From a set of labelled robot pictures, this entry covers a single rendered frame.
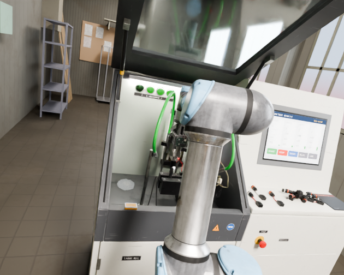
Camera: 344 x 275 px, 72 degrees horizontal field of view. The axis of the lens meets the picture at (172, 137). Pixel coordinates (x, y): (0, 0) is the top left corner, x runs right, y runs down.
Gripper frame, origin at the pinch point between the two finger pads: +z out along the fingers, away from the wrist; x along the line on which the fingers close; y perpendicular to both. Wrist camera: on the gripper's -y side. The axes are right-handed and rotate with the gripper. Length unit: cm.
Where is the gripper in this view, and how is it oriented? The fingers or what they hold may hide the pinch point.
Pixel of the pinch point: (172, 157)
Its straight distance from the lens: 117.9
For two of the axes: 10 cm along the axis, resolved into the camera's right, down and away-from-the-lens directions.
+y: 2.2, 3.4, -9.1
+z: -2.0, 9.3, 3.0
